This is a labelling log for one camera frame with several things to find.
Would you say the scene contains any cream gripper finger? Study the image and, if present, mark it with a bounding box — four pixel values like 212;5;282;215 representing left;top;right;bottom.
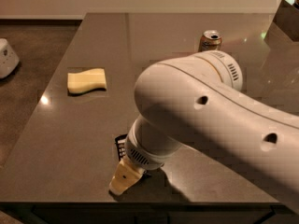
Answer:
109;179;128;196

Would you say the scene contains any black rxbar chocolate bar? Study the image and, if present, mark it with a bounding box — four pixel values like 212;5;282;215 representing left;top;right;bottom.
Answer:
115;134;127;160

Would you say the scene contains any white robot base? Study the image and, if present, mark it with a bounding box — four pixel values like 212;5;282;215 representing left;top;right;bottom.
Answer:
0;38;20;78

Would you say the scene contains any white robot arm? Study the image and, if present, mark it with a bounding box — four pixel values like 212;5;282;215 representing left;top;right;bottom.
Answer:
109;51;299;212

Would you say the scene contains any orange soda can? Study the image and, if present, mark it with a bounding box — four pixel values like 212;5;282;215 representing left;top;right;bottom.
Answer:
198;30;222;51

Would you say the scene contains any yellow sponge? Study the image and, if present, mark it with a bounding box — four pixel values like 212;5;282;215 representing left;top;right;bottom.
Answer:
67;68;107;94

